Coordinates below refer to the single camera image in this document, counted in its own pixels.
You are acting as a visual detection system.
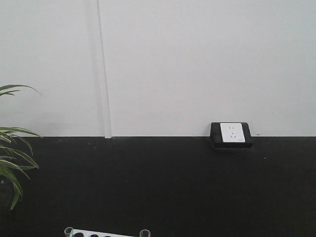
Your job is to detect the glass test tube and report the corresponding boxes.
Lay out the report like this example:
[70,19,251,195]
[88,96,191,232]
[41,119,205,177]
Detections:
[139,229,151,237]
[64,227,74,237]

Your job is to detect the black socket mounting box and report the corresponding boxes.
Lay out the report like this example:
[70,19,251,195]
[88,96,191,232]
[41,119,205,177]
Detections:
[210,122,253,149]

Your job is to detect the green spider plant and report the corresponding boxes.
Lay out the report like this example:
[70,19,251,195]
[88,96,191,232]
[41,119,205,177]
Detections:
[0,84,43,211]

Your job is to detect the white cable conduit strip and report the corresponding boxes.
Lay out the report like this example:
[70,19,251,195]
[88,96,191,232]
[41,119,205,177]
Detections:
[96,0,112,139]

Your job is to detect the white test tube rack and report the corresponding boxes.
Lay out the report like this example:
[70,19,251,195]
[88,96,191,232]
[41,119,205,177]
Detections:
[72,229,130,237]

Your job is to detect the white wall socket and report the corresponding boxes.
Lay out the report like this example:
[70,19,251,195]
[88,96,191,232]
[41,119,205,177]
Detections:
[220,122,245,143]

